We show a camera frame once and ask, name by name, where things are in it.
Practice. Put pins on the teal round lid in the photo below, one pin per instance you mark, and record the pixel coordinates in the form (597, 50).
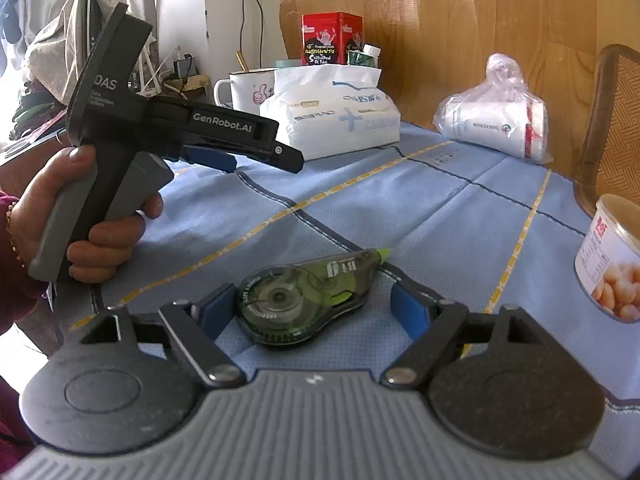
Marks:
(287, 63)

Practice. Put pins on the plastic bag of paper cups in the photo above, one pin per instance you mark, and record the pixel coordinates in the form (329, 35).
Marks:
(495, 115)

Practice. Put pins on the person's left hand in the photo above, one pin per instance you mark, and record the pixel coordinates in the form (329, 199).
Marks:
(40, 200)

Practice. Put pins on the white tissue pack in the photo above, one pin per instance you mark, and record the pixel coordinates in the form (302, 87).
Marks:
(330, 110)

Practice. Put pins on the person's left forearm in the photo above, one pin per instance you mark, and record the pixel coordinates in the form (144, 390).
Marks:
(15, 295)

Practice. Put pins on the white curtain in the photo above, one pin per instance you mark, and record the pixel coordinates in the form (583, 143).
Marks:
(165, 0)

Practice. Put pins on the black charger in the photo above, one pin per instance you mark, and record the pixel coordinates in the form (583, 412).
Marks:
(184, 67)

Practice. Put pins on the grey speckled cloth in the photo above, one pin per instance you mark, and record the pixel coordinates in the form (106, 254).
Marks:
(55, 55)

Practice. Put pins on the red cereal box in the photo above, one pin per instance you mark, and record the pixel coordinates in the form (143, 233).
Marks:
(330, 40)

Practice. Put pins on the small wooden side table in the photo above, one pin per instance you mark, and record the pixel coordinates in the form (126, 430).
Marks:
(192, 87)

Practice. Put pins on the white enamel mug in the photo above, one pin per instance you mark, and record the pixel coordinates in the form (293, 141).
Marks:
(247, 92)

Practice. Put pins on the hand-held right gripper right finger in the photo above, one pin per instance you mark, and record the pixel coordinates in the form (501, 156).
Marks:
(410, 310)

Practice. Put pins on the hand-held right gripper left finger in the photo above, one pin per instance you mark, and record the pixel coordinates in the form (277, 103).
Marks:
(217, 310)

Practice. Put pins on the bean can with lid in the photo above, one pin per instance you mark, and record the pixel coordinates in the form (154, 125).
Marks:
(615, 265)

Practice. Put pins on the wooden stick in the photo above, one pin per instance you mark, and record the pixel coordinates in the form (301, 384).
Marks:
(242, 61)

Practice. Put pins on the green correction tape dispenser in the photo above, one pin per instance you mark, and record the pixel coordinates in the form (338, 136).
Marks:
(310, 295)

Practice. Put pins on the wood-grain wall sheet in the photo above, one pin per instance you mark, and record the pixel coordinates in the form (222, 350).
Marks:
(450, 10)

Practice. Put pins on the green patterned carton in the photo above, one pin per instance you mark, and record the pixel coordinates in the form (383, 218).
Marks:
(362, 57)

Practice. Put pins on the blue striped tablecloth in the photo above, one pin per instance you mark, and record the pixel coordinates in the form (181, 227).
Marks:
(400, 200)

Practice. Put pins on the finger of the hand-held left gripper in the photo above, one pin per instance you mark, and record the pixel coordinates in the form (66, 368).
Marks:
(212, 159)
(275, 155)

